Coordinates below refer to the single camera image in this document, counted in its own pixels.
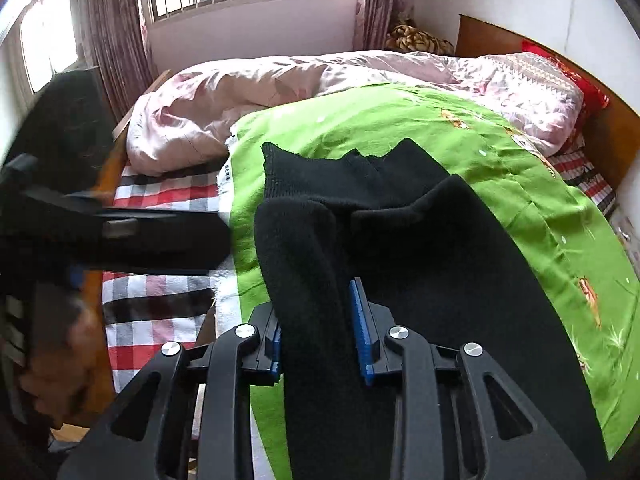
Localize red pillow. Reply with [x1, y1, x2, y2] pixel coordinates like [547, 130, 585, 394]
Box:
[521, 39, 610, 130]

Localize brown tiger pattern blanket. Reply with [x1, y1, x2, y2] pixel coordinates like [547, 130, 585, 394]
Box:
[384, 20, 454, 56]

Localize small brown wooden headboard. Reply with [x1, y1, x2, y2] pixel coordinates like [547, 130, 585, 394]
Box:
[454, 13, 640, 191]

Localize bedside table with patterned cloth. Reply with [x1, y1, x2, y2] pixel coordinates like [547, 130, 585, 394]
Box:
[608, 204, 640, 273]

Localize black pants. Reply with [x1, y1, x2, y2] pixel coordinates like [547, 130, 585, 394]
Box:
[255, 139, 608, 479]

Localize person's left hand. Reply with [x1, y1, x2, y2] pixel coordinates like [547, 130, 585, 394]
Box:
[20, 295, 112, 429]

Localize pink floral quilt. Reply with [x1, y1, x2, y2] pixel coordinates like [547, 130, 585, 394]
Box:
[126, 50, 584, 177]

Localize green cartoon bed sheet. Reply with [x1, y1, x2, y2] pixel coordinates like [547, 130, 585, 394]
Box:
[230, 84, 639, 479]

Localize red checkered bed sheet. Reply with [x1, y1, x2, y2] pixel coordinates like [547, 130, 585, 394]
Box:
[102, 162, 222, 392]

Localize pink floral curtain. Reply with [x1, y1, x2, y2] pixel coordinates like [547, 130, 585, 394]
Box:
[352, 0, 424, 52]

